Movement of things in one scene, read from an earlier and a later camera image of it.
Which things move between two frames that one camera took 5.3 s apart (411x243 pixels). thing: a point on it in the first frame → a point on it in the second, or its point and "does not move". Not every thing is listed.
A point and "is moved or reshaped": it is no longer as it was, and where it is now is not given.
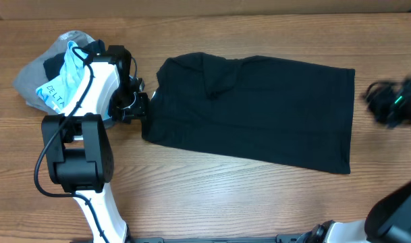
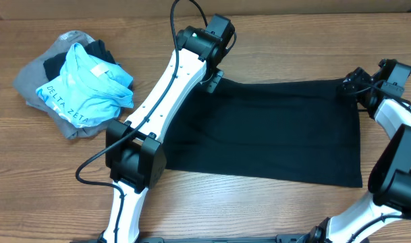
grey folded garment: x=28 y=78 does not move
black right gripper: x=374 y=97 → x=351 y=80
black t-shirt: x=271 y=109 is moved or reshaped
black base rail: x=280 y=238 does not move
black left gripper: x=140 y=110 → x=212 y=82
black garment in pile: x=52 y=65 does not move
